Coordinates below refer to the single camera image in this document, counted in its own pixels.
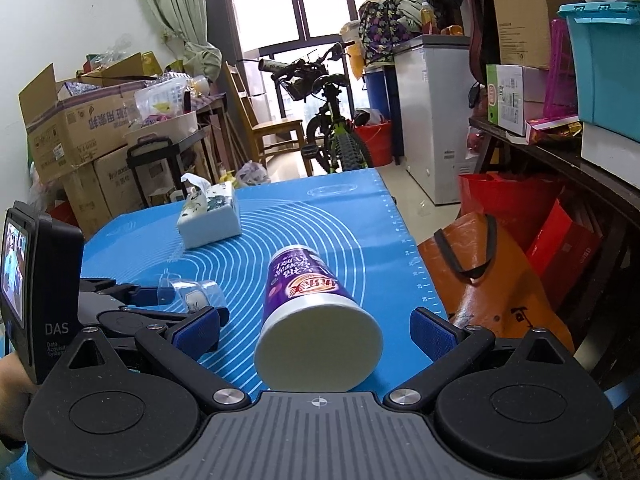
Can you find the blue silicone baking mat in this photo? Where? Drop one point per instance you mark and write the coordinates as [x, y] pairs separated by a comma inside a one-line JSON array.
[[351, 221]]

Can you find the lower stacked cardboard box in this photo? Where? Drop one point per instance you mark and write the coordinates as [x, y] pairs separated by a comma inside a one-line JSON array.
[[101, 190]]

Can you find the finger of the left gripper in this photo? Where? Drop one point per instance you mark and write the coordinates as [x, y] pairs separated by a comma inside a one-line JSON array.
[[126, 321], [127, 293]]

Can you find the tall brown cardboard box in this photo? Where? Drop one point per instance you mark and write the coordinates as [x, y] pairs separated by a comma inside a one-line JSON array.
[[524, 30]]

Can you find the clear plastic container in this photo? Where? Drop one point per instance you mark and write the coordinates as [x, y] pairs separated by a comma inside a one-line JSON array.
[[166, 98]]

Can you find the teal plastic storage bin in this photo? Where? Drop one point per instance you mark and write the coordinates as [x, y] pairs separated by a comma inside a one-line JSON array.
[[605, 39]]

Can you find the green curtain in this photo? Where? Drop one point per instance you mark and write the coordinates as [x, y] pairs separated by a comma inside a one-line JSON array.
[[185, 21]]

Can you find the pink plastic rack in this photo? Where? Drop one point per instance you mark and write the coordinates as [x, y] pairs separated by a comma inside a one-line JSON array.
[[561, 90]]

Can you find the white tissue box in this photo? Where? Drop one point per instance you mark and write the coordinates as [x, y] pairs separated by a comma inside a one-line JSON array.
[[209, 214]]

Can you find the green white small box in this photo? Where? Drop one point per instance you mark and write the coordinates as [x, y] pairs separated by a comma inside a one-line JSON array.
[[515, 95]]

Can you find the green black bicycle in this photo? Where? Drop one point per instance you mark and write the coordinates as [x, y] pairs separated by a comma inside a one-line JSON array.
[[330, 138]]

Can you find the red bag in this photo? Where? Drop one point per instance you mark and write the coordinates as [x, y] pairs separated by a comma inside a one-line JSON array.
[[555, 227]]

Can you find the purple white paper cup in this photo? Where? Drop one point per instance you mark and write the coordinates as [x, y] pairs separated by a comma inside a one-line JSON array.
[[314, 336]]

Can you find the red plastic bucket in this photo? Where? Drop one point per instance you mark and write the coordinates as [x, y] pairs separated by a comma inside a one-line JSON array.
[[378, 141]]

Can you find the white chest freezer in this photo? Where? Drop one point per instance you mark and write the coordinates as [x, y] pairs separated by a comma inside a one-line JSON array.
[[434, 81]]

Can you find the clear plastic cup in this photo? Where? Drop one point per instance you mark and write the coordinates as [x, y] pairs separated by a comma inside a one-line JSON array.
[[188, 295]]

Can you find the person's left hand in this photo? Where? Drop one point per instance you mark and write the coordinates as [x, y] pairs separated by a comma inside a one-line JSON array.
[[16, 392]]

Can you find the patterned dark bag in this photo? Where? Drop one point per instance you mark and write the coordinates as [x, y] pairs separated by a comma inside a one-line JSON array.
[[381, 28]]

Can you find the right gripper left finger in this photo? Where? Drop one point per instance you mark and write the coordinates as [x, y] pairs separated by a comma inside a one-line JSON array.
[[150, 359]]

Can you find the blue barrel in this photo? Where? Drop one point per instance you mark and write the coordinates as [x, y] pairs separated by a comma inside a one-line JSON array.
[[375, 83]]

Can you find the large open cardboard box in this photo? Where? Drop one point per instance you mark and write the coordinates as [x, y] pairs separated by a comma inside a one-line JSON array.
[[75, 121]]

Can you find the dark wooden shelf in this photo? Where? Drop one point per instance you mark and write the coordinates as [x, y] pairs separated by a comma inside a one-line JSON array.
[[499, 154]]

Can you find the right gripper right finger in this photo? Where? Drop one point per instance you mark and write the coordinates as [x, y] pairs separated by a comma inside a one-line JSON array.
[[489, 407]]

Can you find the orange shopping bag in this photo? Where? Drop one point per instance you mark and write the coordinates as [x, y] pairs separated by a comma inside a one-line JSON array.
[[482, 277]]

